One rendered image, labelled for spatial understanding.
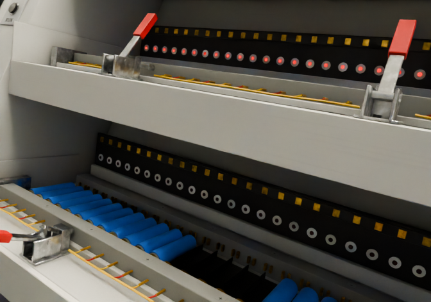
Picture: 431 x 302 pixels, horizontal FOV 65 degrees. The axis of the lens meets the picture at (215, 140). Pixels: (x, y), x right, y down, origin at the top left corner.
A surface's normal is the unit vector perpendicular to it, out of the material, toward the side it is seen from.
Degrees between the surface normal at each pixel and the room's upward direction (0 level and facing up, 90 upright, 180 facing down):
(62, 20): 90
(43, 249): 90
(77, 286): 21
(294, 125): 111
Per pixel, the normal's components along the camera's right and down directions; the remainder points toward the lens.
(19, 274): -0.53, 0.04
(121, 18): 0.83, 0.21
